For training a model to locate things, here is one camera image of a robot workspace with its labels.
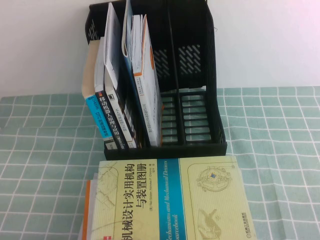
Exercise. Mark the black plastic book holder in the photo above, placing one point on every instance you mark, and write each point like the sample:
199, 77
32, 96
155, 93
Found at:
195, 75

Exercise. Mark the book with cyan spine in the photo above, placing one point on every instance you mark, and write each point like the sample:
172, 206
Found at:
96, 115

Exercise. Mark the yellow mechanical devices book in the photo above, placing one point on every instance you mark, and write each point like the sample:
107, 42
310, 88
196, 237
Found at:
200, 200

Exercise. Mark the book with black spine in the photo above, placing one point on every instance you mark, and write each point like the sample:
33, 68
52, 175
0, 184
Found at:
108, 117

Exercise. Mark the thin white booklet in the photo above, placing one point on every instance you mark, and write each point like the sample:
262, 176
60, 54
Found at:
111, 37

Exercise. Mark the black spine robotics book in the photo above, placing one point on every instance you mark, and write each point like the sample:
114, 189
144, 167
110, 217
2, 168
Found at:
120, 117

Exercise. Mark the white book in stack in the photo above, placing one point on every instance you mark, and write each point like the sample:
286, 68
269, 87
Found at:
93, 185

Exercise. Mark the blue cover magazine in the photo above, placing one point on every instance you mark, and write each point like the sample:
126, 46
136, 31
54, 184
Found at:
130, 75

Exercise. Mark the orange edged book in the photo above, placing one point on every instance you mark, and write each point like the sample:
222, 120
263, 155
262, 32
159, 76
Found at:
86, 212

